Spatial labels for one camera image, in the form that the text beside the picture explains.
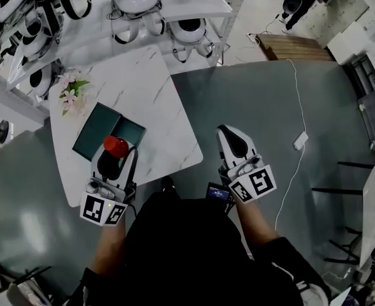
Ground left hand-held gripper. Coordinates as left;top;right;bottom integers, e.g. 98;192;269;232
80;147;140;228

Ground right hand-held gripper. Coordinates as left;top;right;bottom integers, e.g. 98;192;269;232
216;124;277;205

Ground small red bottle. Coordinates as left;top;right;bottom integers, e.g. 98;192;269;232
103;135;130;159

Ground dark green box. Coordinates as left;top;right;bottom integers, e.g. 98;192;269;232
71;103;147;163

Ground person's right forearm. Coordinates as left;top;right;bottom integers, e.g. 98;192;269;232
233;198;283;258

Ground person's left forearm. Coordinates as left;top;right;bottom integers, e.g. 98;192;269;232
87;204;135;279

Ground small black screen device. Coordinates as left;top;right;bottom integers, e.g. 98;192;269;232
205;181;235;207

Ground white power adapter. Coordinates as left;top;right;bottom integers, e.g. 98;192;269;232
293;131;310;150

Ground person's black clothing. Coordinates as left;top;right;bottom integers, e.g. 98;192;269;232
68;190;332;306

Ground white side table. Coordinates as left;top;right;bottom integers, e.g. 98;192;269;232
358;160;375;270

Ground pink flower bouquet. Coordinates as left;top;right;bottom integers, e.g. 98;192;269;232
57;68;91;117

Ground wooden slatted platform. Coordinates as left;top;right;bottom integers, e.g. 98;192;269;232
256;33;335;62

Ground white metal shelf rack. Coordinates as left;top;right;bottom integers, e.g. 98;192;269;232
0;0;252;124

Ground white cable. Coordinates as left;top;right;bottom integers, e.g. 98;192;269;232
273;58;310;232

